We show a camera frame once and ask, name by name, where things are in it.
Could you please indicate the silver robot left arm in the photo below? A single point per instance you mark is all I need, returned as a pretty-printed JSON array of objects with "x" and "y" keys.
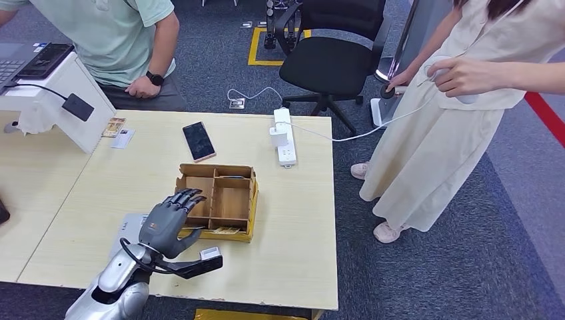
[{"x": 123, "y": 274}]

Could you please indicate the smartphone with pink rim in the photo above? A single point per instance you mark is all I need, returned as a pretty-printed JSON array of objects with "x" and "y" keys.
[{"x": 198, "y": 141}]

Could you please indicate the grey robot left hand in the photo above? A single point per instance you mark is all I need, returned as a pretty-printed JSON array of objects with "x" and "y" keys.
[{"x": 163, "y": 229}]

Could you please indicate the black office chair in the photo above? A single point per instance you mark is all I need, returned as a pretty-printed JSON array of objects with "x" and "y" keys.
[{"x": 329, "y": 66}]

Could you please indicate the grey kiosk stand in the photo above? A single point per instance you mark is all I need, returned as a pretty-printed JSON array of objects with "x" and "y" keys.
[{"x": 419, "y": 31}]

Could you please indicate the wooden compartment box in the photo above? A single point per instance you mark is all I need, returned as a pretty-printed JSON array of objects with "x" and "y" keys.
[{"x": 231, "y": 203}]

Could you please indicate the yellow floor tape square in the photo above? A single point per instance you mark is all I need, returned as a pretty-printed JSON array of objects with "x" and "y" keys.
[{"x": 255, "y": 48}]

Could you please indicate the black robot legs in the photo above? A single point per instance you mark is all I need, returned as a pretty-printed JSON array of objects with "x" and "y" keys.
[{"x": 270, "y": 26}]

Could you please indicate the white crumpled plastic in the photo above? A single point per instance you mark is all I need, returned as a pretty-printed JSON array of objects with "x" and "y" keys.
[{"x": 36, "y": 123}]

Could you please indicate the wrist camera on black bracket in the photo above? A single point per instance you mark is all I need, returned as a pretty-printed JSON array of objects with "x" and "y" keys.
[{"x": 203, "y": 267}]

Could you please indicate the person's right hand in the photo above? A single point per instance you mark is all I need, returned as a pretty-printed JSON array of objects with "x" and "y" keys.
[{"x": 400, "y": 79}]

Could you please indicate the person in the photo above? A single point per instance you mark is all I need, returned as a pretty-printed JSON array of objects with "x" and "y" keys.
[
  {"x": 441, "y": 154},
  {"x": 97, "y": 35}
]

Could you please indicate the person's left hand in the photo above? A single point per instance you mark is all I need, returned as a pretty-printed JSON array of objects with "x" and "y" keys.
[
  {"x": 472, "y": 77},
  {"x": 143, "y": 87}
]

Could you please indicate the black device at desk edge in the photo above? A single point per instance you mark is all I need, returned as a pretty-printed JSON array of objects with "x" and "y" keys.
[{"x": 3, "y": 212}]

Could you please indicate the black adapter box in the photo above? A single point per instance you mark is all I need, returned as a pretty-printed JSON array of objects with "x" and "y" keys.
[{"x": 78, "y": 107}]

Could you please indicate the gold room key card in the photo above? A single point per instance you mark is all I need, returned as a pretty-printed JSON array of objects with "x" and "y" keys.
[
  {"x": 226, "y": 231},
  {"x": 196, "y": 228}
]

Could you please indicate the person's right forearm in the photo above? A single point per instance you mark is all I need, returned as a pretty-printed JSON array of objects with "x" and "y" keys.
[{"x": 432, "y": 42}]

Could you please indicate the grey laptop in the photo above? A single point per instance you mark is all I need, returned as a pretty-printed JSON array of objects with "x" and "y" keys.
[{"x": 12, "y": 66}]

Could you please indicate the black smartphone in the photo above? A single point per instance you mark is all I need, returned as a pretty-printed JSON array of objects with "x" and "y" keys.
[{"x": 46, "y": 61}]

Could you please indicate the pink shoe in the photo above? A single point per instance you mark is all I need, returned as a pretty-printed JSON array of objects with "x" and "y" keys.
[
  {"x": 361, "y": 171},
  {"x": 386, "y": 233}
]

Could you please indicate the grey card reader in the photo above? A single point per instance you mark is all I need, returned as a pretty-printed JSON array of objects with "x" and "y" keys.
[{"x": 130, "y": 227}]

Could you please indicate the silver floor socket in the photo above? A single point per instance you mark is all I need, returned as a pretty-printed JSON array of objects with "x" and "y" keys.
[{"x": 237, "y": 104}]

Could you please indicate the black wristwatch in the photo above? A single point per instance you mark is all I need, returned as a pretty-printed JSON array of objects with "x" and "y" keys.
[{"x": 155, "y": 78}]

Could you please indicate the white ID card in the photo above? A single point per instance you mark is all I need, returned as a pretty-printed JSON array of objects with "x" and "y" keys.
[{"x": 122, "y": 138}]

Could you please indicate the grey round foot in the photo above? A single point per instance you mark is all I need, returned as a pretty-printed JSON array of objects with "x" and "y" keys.
[{"x": 11, "y": 127}]

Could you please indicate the yellow board under table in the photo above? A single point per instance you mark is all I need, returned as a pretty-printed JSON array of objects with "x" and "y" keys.
[{"x": 247, "y": 315}]

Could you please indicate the gold card stack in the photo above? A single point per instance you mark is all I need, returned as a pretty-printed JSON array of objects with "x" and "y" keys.
[{"x": 113, "y": 127}]

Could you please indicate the person's left forearm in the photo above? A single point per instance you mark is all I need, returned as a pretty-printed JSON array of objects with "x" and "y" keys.
[
  {"x": 536, "y": 77},
  {"x": 165, "y": 53}
]

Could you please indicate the white charger plug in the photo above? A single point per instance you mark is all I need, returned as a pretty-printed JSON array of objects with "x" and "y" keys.
[{"x": 279, "y": 138}]

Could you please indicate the white handheld controller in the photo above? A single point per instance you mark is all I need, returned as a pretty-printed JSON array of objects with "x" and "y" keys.
[{"x": 468, "y": 99}]

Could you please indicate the white power strip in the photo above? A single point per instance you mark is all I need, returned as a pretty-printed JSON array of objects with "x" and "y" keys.
[{"x": 286, "y": 154}]

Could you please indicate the black round controller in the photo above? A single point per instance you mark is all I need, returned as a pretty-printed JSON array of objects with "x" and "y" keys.
[{"x": 387, "y": 92}]

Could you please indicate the white desk riser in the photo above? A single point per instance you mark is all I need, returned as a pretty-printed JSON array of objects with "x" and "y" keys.
[{"x": 87, "y": 84}]

